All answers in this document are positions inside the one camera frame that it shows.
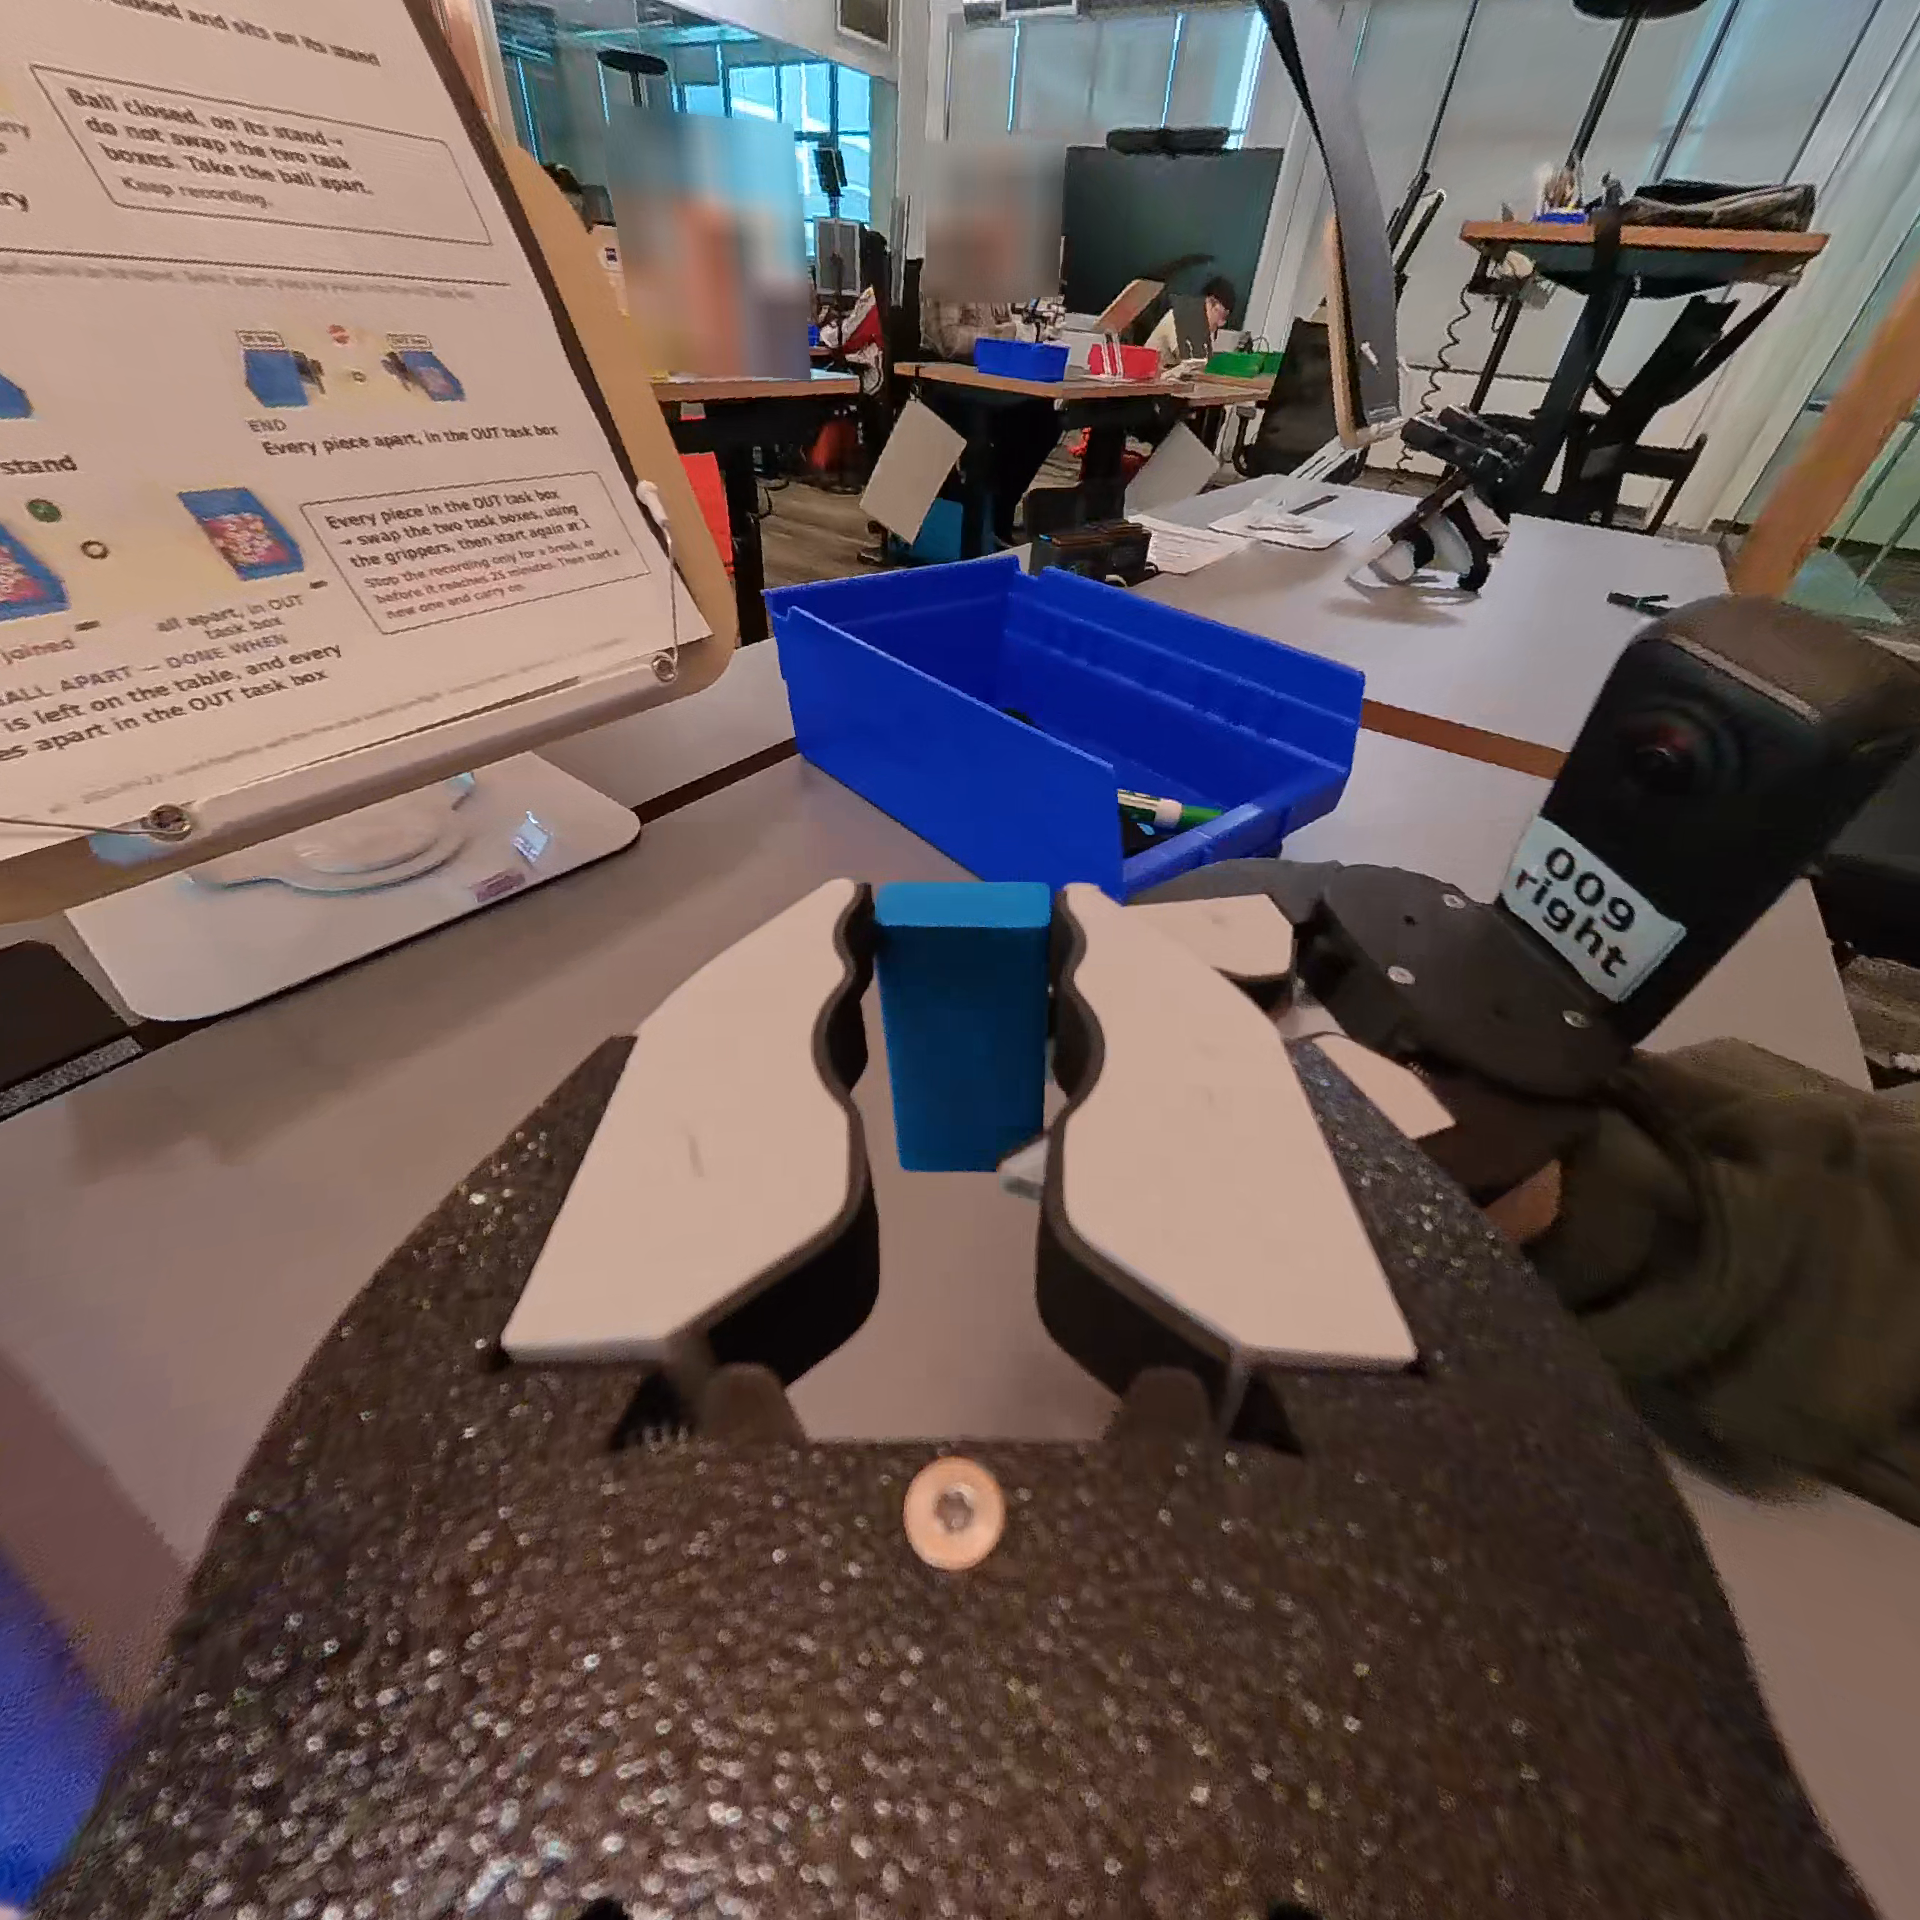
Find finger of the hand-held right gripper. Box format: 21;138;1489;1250
1162;892;1301;984
1283;1001;1459;1141

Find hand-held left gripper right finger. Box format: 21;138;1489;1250
1034;882;1422;1428

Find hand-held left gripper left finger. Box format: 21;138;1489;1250
498;876;883;1390

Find blue rectangular block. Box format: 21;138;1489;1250
872;882;1052;1171

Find person's right forearm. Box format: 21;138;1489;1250
1531;1033;1920;1502

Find person's right hand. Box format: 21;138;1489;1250
1477;1162;1570;1247

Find green white marker pen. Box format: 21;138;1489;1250
1117;790;1271;837

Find black battery box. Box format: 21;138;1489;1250
1027;515;1155;587

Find white paper sheets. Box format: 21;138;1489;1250
1132;492;1345;576

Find white hanging panel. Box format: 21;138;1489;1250
1117;424;1220;512
858;401;971;545

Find wooden top desk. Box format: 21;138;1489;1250
894;355;1278;519

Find wooden display board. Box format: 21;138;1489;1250
0;0;741;924
1261;0;1412;451

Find black tablet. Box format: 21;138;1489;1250
0;941;144;1119

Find black computer monitor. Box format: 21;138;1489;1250
1062;142;1291;324

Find wooden standing desk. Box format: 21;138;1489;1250
1462;179;1832;527

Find printed instruction sheet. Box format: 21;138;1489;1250
0;0;714;863

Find wooden post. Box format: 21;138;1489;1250
1725;284;1920;601

